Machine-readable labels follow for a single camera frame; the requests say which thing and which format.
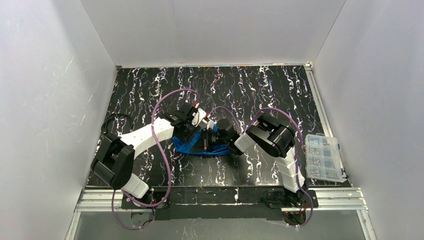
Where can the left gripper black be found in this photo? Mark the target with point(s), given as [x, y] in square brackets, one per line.
[185, 133]

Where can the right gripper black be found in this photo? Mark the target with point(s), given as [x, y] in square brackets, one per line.
[208, 141]

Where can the blue cloth napkin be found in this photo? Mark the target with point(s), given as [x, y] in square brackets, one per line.
[183, 148]

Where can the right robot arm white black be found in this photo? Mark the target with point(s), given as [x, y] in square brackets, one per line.
[270, 134]

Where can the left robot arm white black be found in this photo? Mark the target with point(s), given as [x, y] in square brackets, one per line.
[113, 162]

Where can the clear plastic organizer box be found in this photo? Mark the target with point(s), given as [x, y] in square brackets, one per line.
[323, 160]

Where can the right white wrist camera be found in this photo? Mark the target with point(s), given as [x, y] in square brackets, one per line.
[210, 124]

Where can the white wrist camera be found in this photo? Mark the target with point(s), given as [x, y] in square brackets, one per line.
[210, 124]
[198, 117]

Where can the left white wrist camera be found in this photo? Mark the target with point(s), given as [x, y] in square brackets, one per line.
[198, 117]

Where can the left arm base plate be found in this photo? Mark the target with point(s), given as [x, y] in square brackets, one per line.
[151, 197]

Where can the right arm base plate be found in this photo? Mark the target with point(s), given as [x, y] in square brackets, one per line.
[285, 200]

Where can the aluminium frame rail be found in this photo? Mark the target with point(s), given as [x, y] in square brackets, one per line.
[226, 202]

